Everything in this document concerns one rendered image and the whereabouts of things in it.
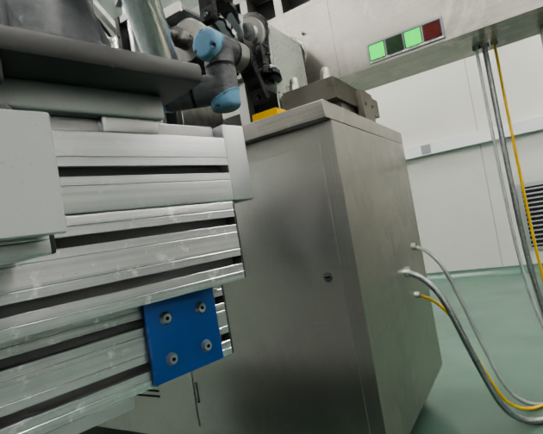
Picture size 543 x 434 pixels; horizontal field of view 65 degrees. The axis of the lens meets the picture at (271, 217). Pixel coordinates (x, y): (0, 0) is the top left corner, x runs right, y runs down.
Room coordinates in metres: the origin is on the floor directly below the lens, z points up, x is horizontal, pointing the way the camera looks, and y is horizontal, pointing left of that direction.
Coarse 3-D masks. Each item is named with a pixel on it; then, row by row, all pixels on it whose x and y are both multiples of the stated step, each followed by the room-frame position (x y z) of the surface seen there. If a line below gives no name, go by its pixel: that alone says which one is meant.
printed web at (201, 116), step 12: (276, 36) 1.32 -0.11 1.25; (288, 36) 1.43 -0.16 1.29; (288, 48) 1.39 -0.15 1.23; (300, 48) 1.47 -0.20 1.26; (300, 60) 1.46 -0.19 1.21; (204, 72) 1.62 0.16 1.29; (192, 108) 1.52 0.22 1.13; (204, 108) 1.58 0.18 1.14; (192, 120) 1.52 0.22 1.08; (204, 120) 1.58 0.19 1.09; (216, 120) 1.64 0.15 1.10
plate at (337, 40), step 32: (320, 0) 1.52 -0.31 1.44; (352, 0) 1.46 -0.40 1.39; (384, 0) 1.40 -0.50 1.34; (416, 0) 1.35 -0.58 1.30; (448, 0) 1.30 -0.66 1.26; (480, 0) 1.26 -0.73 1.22; (512, 0) 1.22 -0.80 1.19; (288, 32) 1.59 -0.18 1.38; (320, 32) 1.53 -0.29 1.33; (352, 32) 1.47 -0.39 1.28; (384, 32) 1.41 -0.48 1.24; (448, 32) 1.31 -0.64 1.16; (480, 32) 1.30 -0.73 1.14; (512, 32) 1.34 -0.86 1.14; (320, 64) 1.54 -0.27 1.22; (352, 64) 1.48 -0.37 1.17; (384, 64) 1.44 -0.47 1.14; (416, 64) 1.49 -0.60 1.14
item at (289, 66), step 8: (272, 48) 1.29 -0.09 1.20; (272, 56) 1.28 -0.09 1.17; (280, 56) 1.33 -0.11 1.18; (288, 56) 1.38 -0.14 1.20; (280, 64) 1.32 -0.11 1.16; (288, 64) 1.37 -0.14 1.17; (296, 64) 1.43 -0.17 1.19; (288, 72) 1.36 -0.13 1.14; (296, 72) 1.42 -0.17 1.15; (304, 72) 1.47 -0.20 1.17; (288, 80) 1.35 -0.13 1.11; (304, 80) 1.46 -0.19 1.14; (280, 88) 1.30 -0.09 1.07; (280, 96) 1.29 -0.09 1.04
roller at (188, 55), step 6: (180, 24) 1.45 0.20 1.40; (186, 24) 1.43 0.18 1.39; (192, 24) 1.42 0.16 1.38; (198, 24) 1.41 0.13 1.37; (192, 30) 1.42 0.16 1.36; (198, 30) 1.41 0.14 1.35; (192, 48) 1.43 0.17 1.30; (180, 54) 1.46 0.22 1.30; (186, 54) 1.44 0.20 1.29; (192, 54) 1.43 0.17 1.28; (186, 60) 1.45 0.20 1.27; (192, 60) 1.44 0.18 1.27; (198, 60) 1.45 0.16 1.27; (204, 66) 1.51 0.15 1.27
